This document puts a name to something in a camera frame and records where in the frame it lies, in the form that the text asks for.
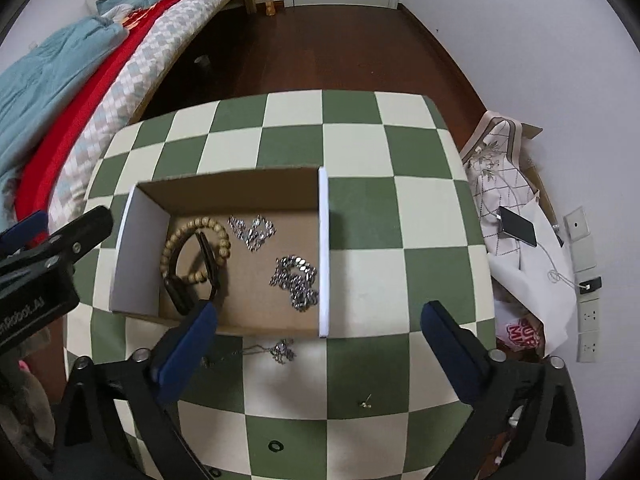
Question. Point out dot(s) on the black charger plug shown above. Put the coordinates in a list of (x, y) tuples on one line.
[(590, 286)]

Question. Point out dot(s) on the red bed sheet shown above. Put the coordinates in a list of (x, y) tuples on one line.
[(36, 177)]

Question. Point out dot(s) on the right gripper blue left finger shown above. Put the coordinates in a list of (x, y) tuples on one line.
[(178, 354)]

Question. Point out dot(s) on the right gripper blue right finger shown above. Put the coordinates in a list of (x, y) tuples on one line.
[(462, 357)]

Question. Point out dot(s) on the checkered grey white mattress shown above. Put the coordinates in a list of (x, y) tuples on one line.
[(125, 100)]

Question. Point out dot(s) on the white wall socket strip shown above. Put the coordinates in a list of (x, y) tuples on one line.
[(584, 264)]

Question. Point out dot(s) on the black fitness band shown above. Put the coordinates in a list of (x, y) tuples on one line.
[(178, 287)]

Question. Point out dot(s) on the open cardboard box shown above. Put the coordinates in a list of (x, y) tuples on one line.
[(273, 222)]

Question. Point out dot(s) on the black smartphone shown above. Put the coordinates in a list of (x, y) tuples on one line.
[(517, 227)]

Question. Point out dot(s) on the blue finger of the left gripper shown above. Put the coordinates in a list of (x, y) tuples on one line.
[(24, 232)]

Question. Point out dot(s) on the white red plastic bag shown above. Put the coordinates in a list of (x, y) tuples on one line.
[(518, 329)]

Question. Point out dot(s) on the white patterned tote bag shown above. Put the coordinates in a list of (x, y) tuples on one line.
[(534, 289)]

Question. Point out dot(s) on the small stud earring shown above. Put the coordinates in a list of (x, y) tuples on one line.
[(366, 403)]

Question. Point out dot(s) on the teal blanket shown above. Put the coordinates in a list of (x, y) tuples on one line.
[(40, 84)]

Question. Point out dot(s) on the small orange bottle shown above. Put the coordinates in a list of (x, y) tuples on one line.
[(270, 8)]

